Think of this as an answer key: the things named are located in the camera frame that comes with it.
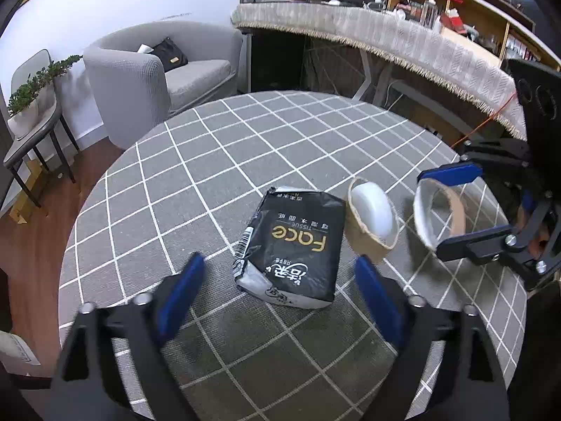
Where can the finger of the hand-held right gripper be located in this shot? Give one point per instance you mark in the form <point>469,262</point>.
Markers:
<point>473,245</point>
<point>456,174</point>

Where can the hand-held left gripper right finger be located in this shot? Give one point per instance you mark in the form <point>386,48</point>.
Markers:
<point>379,302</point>

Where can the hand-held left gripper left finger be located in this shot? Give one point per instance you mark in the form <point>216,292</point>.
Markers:
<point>179,298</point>

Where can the brown paper cup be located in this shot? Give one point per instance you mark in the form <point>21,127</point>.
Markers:
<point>370,215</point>
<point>456,210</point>

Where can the black tissue pack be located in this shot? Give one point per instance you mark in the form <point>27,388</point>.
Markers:
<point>293,245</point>

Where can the white desk leg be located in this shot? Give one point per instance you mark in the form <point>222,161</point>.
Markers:
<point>366,79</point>

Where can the wooden shelf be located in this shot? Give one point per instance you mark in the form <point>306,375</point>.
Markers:
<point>482,13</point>

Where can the red box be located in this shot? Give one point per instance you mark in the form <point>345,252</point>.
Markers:
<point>452,19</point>

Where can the long desk with fringed cloth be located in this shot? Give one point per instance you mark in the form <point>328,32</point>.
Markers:
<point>394,39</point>

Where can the white printed paper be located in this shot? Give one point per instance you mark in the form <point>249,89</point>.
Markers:
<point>17,348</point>

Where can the cardboard box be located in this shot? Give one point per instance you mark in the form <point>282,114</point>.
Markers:
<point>26,193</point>

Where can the grey dining chair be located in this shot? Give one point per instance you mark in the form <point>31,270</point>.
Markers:
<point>30,140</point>

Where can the grey armchair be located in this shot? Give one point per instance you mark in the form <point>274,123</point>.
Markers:
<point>131,79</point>

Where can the potted plant in white pot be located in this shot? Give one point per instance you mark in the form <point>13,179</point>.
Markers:
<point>63,65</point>
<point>24,116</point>

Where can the black handbag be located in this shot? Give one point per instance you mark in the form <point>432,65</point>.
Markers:
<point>168,55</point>

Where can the white tissue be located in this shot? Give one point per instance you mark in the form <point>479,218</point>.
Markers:
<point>143,48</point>

